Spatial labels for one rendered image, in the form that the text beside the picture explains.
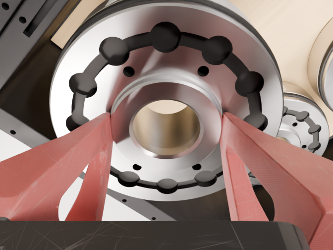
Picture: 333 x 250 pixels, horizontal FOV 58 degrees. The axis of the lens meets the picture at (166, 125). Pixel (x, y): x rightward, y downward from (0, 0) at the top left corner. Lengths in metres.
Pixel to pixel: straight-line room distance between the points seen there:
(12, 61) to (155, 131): 0.08
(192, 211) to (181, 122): 0.12
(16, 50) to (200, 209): 0.19
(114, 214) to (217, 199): 0.33
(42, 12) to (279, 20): 0.18
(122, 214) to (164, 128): 0.47
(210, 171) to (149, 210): 0.09
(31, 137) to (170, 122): 0.09
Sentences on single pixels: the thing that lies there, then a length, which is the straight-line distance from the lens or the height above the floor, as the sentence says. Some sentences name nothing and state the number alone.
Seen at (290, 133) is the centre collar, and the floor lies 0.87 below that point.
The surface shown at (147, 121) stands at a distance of 0.15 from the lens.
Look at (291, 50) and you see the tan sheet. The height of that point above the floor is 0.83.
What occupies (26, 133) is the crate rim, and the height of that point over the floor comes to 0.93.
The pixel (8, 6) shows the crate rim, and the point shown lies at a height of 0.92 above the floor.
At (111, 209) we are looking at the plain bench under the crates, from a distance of 0.60.
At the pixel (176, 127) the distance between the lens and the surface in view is 0.15.
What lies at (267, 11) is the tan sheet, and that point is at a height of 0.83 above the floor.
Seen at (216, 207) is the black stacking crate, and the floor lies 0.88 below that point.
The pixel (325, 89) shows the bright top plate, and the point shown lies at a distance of 0.27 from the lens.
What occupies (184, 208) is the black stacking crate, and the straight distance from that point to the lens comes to 0.26.
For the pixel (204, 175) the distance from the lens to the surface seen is 0.16.
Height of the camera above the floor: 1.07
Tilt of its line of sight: 55 degrees down
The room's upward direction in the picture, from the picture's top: 179 degrees clockwise
